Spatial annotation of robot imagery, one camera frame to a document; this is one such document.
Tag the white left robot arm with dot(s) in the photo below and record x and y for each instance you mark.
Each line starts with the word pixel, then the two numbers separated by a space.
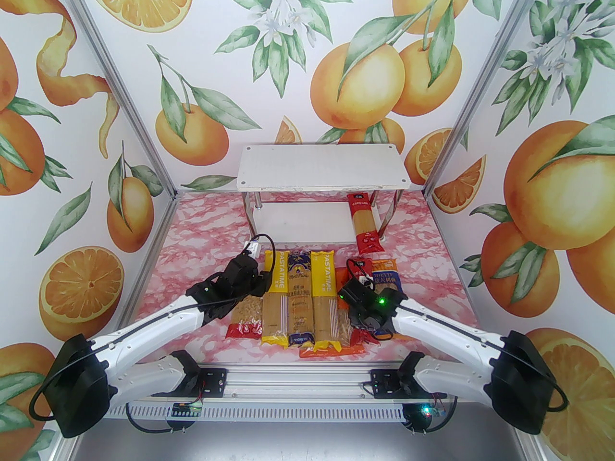
pixel 144 334

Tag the small circuit board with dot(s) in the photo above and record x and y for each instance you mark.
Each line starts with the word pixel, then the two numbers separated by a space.
pixel 423 411
pixel 187 410

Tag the blue orecchiette pasta bag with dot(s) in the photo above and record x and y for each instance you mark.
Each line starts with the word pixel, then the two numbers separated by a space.
pixel 387 276

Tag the red spaghetti pack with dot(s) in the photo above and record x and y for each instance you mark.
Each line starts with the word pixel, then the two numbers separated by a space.
pixel 365 224
pixel 367 341

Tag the white two-tier chrome-leg shelf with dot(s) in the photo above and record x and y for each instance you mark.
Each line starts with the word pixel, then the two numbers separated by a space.
pixel 322 168

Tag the orange Pastatime pasta bag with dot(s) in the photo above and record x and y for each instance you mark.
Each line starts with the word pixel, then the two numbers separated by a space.
pixel 331 352

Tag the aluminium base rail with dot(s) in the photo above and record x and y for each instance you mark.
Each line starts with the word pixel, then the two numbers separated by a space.
pixel 288 382

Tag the yellow Pastatime spaghetti pack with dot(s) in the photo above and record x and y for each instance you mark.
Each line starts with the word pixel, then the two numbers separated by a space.
pixel 275 305
pixel 326 305

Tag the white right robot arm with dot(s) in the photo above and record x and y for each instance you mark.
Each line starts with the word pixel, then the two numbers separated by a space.
pixel 447 334

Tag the aluminium frame post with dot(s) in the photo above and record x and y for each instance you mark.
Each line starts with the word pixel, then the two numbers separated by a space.
pixel 121 84
pixel 482 84

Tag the dark blue spaghetti pack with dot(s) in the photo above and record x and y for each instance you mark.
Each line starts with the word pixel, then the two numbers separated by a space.
pixel 300 300

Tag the red fusilli pasta bag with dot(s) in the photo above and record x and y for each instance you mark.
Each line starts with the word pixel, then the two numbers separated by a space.
pixel 245 329

